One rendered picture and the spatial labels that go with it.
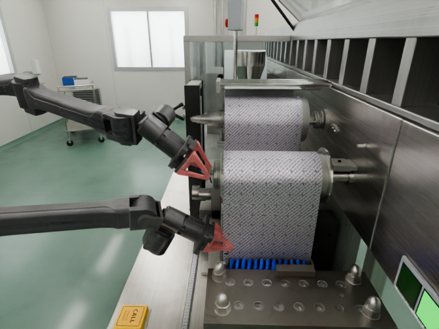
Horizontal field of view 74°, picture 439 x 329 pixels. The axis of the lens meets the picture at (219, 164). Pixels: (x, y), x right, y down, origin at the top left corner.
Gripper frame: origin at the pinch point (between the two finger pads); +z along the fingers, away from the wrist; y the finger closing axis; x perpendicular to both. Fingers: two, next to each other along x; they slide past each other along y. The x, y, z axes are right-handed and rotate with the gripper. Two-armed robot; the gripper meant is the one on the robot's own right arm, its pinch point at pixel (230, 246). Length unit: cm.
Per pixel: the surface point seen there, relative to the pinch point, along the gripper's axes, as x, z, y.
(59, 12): -73, -332, -557
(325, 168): 30.3, 8.8, -2.1
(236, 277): -2.6, 3.1, 7.1
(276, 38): 56, -4, -102
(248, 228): 7.4, 1.1, 0.2
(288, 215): 15.8, 7.6, 0.3
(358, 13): 65, 0, -20
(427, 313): 24.8, 20.5, 29.3
